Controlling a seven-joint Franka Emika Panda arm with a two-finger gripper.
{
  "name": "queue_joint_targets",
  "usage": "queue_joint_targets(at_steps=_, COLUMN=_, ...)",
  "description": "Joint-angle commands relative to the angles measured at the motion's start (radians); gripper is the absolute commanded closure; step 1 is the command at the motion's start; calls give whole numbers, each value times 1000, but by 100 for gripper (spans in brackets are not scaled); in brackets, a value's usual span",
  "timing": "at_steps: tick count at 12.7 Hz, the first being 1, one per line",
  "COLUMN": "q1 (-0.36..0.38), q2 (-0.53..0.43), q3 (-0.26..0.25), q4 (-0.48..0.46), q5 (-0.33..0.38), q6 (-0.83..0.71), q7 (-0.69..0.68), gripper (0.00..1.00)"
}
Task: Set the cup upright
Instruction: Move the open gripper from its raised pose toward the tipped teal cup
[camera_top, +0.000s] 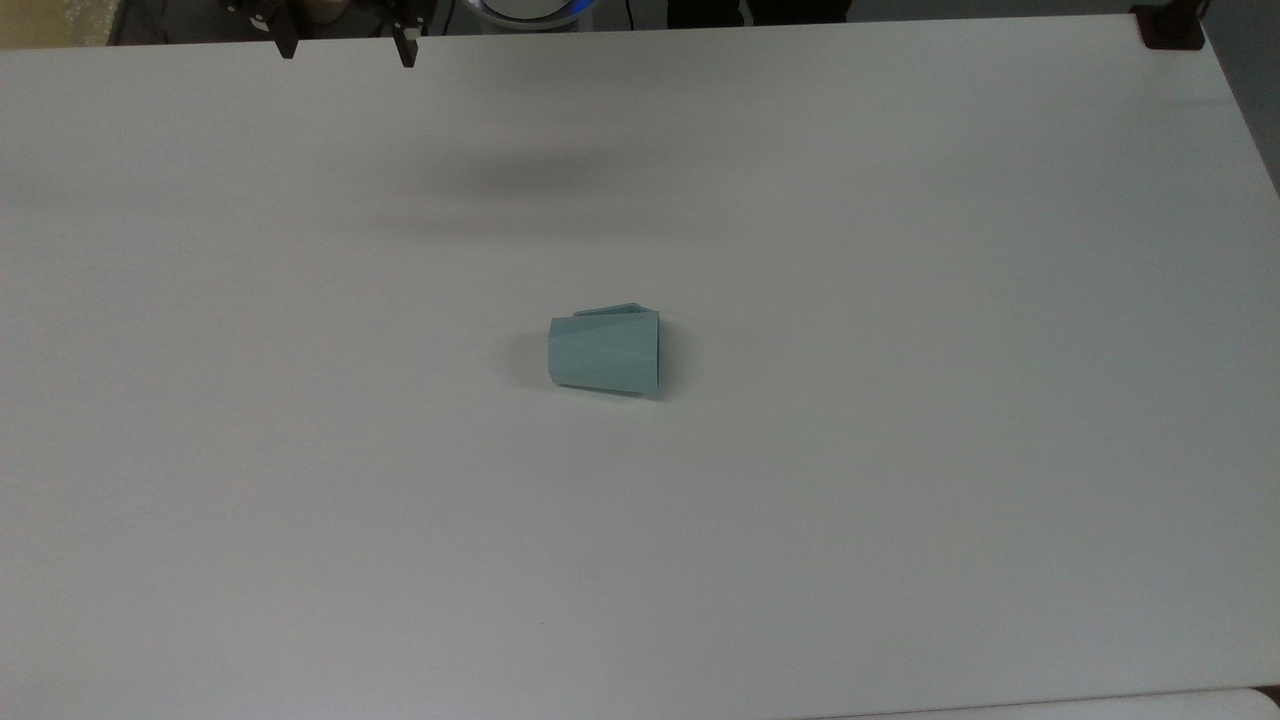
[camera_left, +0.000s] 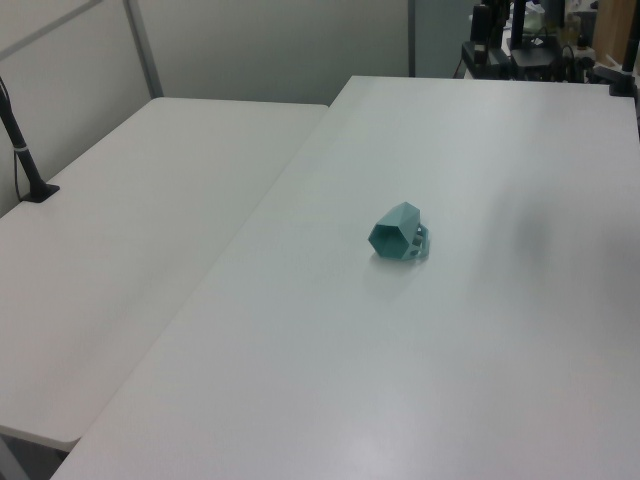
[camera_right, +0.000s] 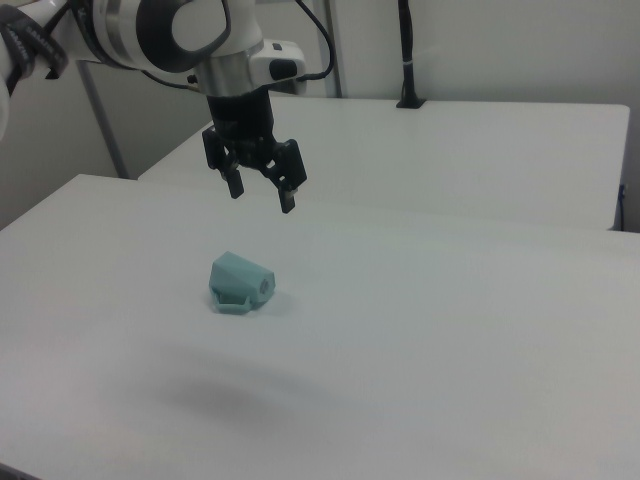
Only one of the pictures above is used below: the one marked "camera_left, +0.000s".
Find teal faceted cup with handle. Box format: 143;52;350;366
369;200;432;263

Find black upright mast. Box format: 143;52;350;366
508;0;528;51

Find white side table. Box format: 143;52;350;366
0;96;330;447

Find black clamped pole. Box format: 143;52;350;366
587;35;640;98

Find light wooden panel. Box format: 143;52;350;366
593;0;640;69

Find grey metal partition post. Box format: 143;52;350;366
123;0;165;99

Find black camera stand pole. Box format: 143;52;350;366
0;77;61;203

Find thin black stand cable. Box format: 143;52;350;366
0;79;24;200

